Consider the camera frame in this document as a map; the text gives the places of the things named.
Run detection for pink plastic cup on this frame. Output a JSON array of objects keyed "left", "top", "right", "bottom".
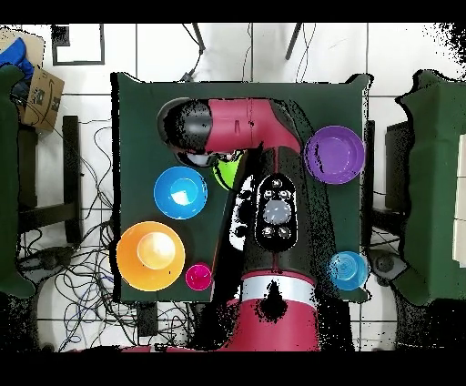
[{"left": 184, "top": 262, "right": 213, "bottom": 292}]

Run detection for black power strip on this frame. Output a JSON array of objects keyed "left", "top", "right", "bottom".
[{"left": 136, "top": 301, "right": 160, "bottom": 339}]

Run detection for small blue plastic bowl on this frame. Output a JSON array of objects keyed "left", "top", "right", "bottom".
[{"left": 326, "top": 250, "right": 370, "bottom": 291}]

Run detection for black square frame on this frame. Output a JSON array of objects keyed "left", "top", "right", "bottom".
[{"left": 50, "top": 24, "right": 106, "bottom": 67}]

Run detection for large green plastic bowl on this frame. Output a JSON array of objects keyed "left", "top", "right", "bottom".
[{"left": 213, "top": 157, "right": 243, "bottom": 191}]

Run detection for grey base with black knob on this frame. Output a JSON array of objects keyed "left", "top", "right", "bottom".
[{"left": 21, "top": 245, "right": 76, "bottom": 273}]

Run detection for purple plastic bowl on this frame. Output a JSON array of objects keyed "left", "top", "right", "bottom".
[{"left": 303, "top": 125, "right": 366, "bottom": 186}]

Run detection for black bench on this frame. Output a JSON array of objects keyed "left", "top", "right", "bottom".
[{"left": 17, "top": 115, "right": 84, "bottom": 244}]

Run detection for green cloth on side table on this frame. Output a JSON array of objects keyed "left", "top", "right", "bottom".
[
  {"left": 0, "top": 65, "right": 36, "bottom": 299},
  {"left": 395, "top": 69, "right": 466, "bottom": 306}
]

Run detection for dark green tablecloth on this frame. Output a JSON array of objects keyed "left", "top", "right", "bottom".
[{"left": 110, "top": 71, "right": 375, "bottom": 304}]

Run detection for blue cloth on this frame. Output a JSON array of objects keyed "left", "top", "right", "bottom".
[{"left": 0, "top": 36, "right": 35, "bottom": 79}]

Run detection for tangled floor cables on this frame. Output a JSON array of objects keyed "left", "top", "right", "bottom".
[{"left": 15, "top": 119, "right": 194, "bottom": 352}]

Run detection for cardboard box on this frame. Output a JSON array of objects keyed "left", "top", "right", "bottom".
[{"left": 0, "top": 28, "right": 66, "bottom": 132}]

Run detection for yellow plastic bowl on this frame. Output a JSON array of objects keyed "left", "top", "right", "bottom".
[{"left": 116, "top": 220, "right": 187, "bottom": 293}]

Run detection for large blue plastic bowl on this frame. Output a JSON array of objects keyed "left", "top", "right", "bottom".
[{"left": 153, "top": 166, "right": 209, "bottom": 220}]

